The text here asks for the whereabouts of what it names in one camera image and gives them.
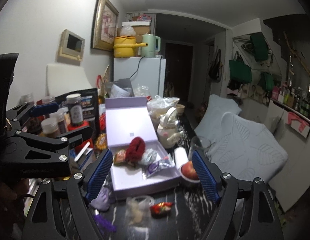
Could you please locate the purple embroidered drawstring pouch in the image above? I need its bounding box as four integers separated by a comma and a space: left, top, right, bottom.
90, 186, 115, 212

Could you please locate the red fluffy soft object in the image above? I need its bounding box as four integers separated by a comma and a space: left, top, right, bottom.
126, 137, 146, 163

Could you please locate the clear plastic bag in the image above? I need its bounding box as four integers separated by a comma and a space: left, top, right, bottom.
125, 195, 155, 228

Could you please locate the red gold candy packet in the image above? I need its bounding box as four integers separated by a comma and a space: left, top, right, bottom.
150, 202, 174, 217

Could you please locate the red canister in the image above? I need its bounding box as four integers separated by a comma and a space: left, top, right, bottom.
67, 121, 94, 155

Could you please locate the red apple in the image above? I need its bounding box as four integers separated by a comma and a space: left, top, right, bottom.
181, 160, 199, 180

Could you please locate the waffle snack packet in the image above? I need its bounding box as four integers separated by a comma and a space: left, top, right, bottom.
95, 133, 108, 151

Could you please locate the dark jar white lid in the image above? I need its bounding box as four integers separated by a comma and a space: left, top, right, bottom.
66, 93, 83, 127

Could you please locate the floral wrapped snack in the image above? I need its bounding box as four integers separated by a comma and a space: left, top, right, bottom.
113, 149, 126, 166

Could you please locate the clear drinking glass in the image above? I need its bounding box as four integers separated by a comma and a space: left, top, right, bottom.
188, 136, 216, 161

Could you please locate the purple snack packet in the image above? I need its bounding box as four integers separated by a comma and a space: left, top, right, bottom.
145, 155, 175, 179

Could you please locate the light blue leaf cushion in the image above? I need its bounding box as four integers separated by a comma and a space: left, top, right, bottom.
195, 94, 288, 183

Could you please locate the open lavender gift box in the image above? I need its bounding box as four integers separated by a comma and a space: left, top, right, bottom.
105, 97, 180, 200

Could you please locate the white ceramic teapot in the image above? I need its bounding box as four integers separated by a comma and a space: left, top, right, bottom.
157, 107, 184, 149

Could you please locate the white plastic bag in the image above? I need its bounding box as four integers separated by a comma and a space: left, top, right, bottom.
146, 95, 179, 119

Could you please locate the white mini fridge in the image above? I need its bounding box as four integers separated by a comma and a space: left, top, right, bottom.
113, 57, 166, 96

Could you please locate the yellow pot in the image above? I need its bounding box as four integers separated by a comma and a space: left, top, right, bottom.
113, 36, 148, 58

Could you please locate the gold framed picture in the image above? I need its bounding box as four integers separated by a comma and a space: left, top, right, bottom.
90, 0, 119, 51

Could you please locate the green tote bag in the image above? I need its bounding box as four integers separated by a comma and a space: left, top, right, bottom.
229, 51, 252, 84

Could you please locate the green electric kettle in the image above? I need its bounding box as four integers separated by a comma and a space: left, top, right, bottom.
141, 34, 161, 57

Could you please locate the small beige wall frame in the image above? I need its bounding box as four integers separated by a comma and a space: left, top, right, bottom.
58, 29, 85, 61

